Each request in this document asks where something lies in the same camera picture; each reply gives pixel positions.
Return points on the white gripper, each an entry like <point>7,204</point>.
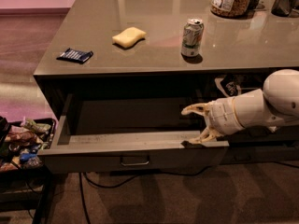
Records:
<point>221,116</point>

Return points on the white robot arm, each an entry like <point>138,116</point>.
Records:
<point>275,105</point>

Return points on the grey drawer cabinet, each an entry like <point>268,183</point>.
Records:
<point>251,48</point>

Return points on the black white chip bag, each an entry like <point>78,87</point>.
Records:
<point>228,85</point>

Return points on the green white soda can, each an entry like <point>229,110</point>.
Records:
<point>192,36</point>

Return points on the yellow sponge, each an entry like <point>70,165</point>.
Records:
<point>128,37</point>

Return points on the dark glass bottle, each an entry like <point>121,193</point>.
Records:
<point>285,8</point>

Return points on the blue snack packet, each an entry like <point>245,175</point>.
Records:
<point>75,56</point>

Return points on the black tray of snacks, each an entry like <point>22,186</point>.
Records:
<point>20,141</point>

